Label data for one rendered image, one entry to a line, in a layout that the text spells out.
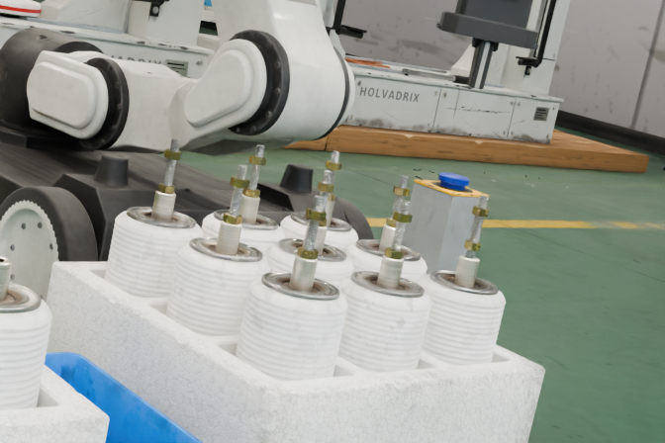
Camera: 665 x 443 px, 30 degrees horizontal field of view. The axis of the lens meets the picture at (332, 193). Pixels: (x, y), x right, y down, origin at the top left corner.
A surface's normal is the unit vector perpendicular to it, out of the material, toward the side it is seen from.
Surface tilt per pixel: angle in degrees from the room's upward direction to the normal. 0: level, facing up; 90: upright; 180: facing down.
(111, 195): 45
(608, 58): 90
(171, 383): 90
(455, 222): 90
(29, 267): 90
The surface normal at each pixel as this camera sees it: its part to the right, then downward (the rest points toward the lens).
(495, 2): 0.07, 0.18
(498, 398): 0.65, 0.26
